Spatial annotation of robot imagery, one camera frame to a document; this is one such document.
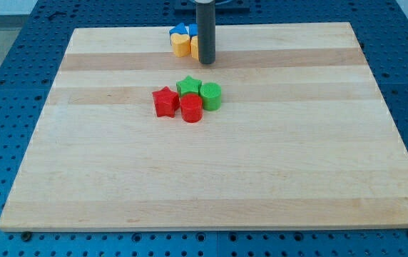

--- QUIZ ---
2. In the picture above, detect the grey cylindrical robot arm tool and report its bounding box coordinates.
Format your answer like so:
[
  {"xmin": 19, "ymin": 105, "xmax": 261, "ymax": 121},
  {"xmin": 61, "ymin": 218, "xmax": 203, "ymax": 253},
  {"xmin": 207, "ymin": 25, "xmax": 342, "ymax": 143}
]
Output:
[{"xmin": 195, "ymin": 0, "xmax": 215, "ymax": 65}]

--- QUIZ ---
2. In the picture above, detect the blue pentagon block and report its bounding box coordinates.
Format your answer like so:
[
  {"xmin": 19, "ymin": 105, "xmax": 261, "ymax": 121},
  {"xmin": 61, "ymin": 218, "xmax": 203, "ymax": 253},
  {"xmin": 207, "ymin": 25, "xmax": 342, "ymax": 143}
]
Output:
[{"xmin": 169, "ymin": 23, "xmax": 188, "ymax": 36}]

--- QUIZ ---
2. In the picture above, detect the light wooden board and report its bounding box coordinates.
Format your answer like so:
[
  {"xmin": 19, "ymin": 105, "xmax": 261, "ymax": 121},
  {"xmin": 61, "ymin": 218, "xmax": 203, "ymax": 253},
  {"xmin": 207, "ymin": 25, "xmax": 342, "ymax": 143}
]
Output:
[{"xmin": 0, "ymin": 22, "xmax": 408, "ymax": 232}]

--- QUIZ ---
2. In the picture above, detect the blue block behind tool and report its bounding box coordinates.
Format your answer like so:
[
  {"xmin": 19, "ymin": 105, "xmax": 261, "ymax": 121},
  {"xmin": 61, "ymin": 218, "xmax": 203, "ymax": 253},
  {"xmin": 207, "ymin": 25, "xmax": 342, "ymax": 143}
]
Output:
[{"xmin": 188, "ymin": 24, "xmax": 198, "ymax": 38}]

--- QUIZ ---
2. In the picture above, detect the green cylinder block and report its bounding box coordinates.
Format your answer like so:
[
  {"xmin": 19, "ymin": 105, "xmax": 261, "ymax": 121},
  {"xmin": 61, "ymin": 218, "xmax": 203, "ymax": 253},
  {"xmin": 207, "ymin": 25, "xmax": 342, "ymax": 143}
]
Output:
[{"xmin": 199, "ymin": 82, "xmax": 222, "ymax": 111}]

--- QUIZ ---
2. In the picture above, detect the red cylinder block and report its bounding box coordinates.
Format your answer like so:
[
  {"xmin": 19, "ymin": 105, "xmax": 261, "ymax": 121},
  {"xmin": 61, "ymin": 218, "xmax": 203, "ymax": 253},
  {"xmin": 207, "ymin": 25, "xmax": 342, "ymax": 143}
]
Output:
[{"xmin": 180, "ymin": 94, "xmax": 203, "ymax": 123}]

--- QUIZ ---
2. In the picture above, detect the green star block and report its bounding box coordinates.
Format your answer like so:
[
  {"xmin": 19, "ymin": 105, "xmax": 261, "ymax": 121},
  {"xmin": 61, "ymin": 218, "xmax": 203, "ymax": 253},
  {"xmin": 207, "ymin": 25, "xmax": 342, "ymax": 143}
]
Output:
[{"xmin": 176, "ymin": 76, "xmax": 203, "ymax": 97}]

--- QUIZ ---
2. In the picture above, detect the red star block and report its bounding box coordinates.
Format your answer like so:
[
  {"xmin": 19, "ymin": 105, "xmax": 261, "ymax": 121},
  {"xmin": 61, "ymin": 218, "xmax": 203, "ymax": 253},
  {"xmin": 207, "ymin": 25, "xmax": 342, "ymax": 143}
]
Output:
[{"xmin": 152, "ymin": 86, "xmax": 180, "ymax": 118}]

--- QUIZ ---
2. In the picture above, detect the yellow heart block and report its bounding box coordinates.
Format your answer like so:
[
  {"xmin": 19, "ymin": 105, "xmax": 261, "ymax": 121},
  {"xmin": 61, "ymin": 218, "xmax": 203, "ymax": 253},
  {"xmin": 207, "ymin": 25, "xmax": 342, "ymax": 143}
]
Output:
[{"xmin": 170, "ymin": 33, "xmax": 191, "ymax": 57}]

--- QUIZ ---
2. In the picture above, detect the yellow block behind tool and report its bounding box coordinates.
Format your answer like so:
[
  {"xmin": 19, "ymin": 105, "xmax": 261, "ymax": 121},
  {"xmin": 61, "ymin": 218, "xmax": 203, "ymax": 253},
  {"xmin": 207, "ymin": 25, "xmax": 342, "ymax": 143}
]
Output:
[{"xmin": 190, "ymin": 36, "xmax": 199, "ymax": 60}]

